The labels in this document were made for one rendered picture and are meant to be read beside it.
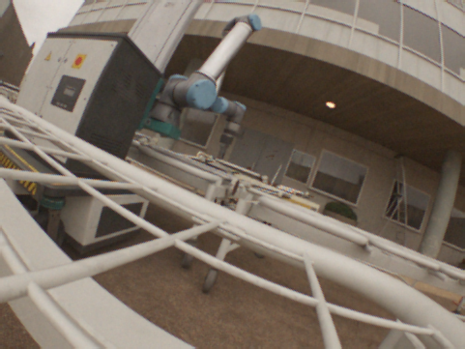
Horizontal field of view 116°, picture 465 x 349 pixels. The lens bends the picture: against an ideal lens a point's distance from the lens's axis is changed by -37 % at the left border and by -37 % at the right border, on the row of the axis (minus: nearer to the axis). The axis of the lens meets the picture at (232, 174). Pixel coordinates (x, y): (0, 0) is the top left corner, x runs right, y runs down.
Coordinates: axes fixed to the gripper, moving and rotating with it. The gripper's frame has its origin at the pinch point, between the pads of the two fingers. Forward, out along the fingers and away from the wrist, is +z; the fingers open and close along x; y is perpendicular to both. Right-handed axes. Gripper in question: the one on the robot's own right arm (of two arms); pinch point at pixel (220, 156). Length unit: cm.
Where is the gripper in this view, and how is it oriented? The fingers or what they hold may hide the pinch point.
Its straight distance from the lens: 142.0
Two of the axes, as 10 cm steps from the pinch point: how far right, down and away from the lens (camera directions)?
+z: -3.4, 9.2, 1.9
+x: -2.1, 1.2, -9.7
